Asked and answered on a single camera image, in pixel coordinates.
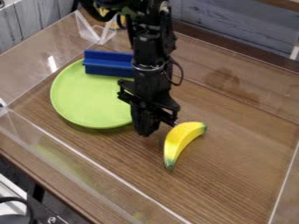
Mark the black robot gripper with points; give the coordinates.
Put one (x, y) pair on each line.
(147, 92)

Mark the yellow toy banana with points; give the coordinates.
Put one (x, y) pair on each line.
(178, 139)

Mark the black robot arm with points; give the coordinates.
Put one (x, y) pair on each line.
(150, 30)

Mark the green round plate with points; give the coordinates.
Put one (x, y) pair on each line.
(84, 98)

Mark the blue plastic block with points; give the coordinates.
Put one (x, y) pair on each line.
(108, 63)

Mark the black box with knob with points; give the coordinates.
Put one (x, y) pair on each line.
(55, 213)

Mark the clear acrylic tray enclosure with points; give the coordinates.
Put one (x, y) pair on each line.
(236, 176)

